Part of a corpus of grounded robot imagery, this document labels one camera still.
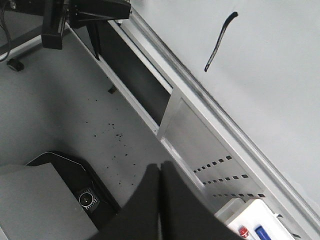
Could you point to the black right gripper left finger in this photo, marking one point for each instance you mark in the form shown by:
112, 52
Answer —
138, 219

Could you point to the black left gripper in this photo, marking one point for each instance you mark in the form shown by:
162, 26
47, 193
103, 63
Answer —
77, 13

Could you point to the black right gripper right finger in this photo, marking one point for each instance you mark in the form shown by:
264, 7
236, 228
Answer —
182, 215

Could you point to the white whiteboard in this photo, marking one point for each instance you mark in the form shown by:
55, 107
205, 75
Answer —
260, 60

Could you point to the white plastic bin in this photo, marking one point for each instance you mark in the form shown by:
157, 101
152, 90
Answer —
252, 214

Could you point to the red marker cap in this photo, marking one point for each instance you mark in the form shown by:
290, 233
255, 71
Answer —
244, 232

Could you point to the black caster wheel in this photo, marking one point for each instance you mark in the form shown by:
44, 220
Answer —
15, 65

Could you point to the blue marker cap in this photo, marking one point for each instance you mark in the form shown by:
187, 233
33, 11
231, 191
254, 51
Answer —
261, 233

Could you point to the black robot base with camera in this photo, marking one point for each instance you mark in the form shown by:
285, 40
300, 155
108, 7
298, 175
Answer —
55, 196

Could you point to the aluminium whiteboard tray rail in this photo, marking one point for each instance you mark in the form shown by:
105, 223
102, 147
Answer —
302, 221

